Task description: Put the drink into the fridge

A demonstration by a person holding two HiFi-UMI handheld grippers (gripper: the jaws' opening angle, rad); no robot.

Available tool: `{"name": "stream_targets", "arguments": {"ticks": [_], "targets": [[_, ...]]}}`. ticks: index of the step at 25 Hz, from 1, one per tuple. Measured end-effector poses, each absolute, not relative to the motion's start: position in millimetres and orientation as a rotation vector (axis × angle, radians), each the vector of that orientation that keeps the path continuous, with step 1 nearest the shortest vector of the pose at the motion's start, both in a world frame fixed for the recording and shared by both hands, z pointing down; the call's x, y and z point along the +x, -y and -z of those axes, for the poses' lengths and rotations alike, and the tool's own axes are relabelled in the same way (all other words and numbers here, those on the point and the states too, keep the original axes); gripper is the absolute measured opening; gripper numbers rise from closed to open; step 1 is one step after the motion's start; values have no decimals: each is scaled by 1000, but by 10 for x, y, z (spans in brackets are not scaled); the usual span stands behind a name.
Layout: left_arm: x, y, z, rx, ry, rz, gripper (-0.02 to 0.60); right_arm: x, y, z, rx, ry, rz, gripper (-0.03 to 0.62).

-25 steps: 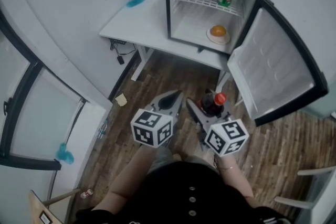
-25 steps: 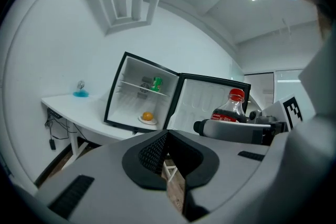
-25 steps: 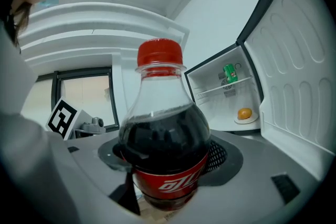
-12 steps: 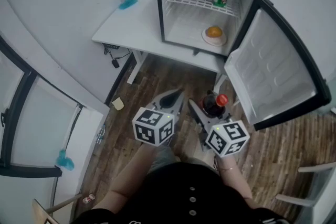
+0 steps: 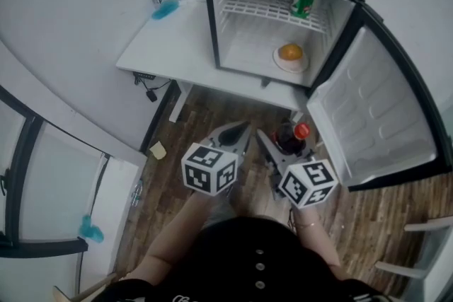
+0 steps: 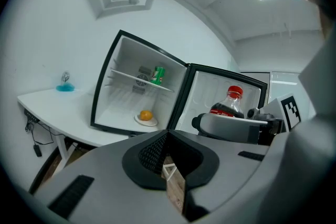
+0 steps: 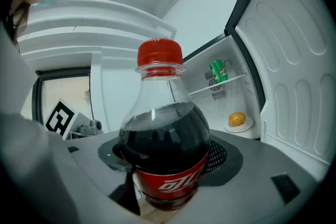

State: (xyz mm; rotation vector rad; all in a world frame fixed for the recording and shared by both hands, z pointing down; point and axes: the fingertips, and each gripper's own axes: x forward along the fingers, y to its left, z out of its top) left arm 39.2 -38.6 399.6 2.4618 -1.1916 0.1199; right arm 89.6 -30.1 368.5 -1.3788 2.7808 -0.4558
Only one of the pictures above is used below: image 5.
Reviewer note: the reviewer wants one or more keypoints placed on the green soda can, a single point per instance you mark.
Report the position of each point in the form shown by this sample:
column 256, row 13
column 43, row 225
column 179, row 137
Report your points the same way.
column 303, row 3

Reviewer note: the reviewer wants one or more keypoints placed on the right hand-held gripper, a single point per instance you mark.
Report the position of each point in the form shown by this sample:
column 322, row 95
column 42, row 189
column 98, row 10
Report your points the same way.
column 308, row 184

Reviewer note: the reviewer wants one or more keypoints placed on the person's right forearm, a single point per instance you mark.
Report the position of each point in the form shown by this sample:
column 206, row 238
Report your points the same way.
column 313, row 244

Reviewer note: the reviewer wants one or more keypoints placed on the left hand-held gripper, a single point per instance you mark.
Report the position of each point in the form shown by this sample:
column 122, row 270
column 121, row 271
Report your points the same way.
column 209, row 169

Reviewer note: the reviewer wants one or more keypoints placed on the white rack frame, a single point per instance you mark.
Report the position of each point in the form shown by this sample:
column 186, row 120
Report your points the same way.
column 417, row 258

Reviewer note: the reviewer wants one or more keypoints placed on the yellow paper note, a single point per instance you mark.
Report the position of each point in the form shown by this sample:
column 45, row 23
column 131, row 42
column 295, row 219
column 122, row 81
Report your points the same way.
column 158, row 150

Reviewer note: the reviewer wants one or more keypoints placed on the black framed glass partition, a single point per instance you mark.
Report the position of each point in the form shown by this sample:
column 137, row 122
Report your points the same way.
column 32, row 187

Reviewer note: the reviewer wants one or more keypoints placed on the white panel board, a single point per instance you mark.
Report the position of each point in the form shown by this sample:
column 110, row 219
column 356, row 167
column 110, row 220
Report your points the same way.
column 113, row 208

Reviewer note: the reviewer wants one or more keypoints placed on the orange fruit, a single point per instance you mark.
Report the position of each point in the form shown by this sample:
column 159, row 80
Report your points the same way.
column 291, row 51

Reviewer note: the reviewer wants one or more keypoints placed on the white table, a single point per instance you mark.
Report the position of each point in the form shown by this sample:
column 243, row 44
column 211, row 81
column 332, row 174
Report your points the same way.
column 170, row 46

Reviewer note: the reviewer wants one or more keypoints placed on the dark drink bottle red cap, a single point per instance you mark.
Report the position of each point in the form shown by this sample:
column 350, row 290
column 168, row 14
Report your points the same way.
column 290, row 139

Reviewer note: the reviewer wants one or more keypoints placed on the person's left forearm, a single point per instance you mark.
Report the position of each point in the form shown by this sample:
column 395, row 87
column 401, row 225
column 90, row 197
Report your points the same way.
column 170, row 237

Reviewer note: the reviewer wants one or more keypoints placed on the person's black buttoned top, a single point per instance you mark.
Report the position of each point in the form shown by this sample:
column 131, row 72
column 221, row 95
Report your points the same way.
column 247, row 258

